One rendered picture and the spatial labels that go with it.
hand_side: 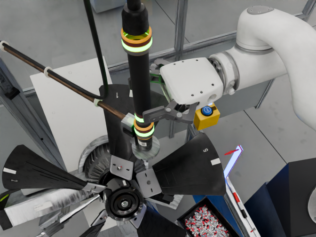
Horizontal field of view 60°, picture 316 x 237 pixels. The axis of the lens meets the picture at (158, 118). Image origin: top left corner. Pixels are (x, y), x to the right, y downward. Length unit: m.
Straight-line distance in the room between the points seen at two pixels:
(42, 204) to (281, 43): 0.88
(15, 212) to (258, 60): 0.88
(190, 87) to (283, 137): 2.12
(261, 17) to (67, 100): 0.72
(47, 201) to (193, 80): 0.71
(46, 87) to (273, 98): 2.19
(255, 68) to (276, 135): 2.03
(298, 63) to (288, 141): 2.12
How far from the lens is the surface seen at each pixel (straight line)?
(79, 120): 1.05
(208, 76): 0.53
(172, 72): 0.53
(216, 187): 0.98
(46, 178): 0.87
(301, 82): 0.49
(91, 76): 1.02
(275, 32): 0.50
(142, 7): 0.38
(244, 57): 0.56
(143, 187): 0.93
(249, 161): 2.37
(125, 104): 0.84
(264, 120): 2.62
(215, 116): 1.22
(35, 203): 1.05
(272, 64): 0.58
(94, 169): 0.98
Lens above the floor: 2.07
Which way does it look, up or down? 57 degrees down
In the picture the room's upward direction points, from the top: straight up
